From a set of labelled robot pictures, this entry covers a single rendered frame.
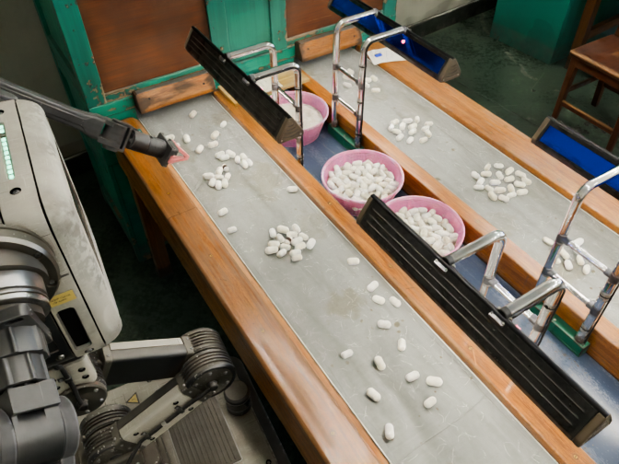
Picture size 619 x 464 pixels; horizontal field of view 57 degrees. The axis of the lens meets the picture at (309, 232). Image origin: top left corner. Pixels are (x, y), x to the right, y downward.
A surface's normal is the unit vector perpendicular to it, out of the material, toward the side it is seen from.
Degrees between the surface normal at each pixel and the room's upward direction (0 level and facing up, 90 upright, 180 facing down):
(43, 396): 39
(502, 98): 0
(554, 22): 90
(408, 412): 0
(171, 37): 90
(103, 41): 90
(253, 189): 0
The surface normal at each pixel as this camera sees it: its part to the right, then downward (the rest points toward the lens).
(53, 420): 0.62, -0.55
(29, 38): 0.60, 0.57
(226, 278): -0.01, -0.70
